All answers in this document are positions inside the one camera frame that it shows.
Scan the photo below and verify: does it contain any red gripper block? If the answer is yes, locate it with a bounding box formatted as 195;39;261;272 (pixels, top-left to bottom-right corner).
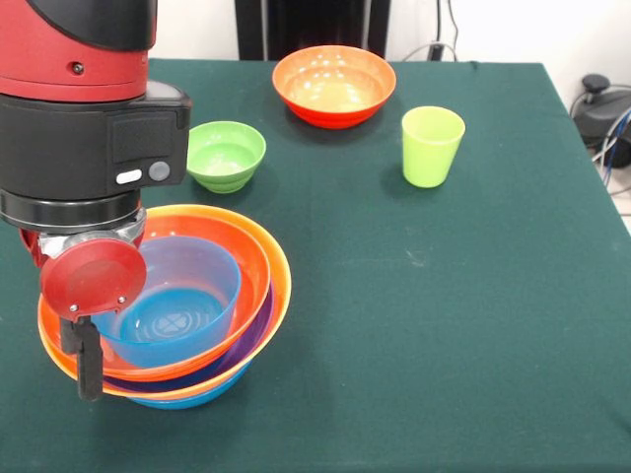
18;227;148;403

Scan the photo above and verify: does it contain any small blue plastic bowl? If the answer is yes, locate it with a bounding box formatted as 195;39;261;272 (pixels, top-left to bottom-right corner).
91;236;243;370

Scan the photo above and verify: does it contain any medium blue plastic bowl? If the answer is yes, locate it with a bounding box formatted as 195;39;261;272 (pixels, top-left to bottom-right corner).
127;359;255;410

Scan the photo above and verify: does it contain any purple plastic bowl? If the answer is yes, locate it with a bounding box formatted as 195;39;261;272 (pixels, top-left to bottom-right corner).
101;283;276;395

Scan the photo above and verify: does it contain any red plastic bowl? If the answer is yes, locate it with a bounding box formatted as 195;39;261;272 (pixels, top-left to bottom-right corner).
36;215;273;383
271;44;397;130

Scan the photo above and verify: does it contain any large orange plastic bowl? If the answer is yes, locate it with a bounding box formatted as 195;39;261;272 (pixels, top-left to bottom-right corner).
41;204;293;401

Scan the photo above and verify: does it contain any green plastic bowl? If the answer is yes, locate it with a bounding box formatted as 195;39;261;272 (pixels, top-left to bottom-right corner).
185;120;267;194

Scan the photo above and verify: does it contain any green plastic cup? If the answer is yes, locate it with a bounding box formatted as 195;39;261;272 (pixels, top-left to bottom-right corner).
401;105;466;189

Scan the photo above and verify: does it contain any dark green tablecloth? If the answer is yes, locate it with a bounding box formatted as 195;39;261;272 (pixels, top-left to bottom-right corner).
0;57;631;473

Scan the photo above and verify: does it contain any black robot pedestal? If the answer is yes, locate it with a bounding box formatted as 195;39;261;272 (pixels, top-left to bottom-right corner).
235;0;390;63

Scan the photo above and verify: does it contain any wall cable with plug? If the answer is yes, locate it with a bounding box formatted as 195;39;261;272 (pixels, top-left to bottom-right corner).
401;0;462;63

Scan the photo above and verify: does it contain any cable tangle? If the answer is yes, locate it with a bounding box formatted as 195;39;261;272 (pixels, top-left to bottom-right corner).
591;107;631;198

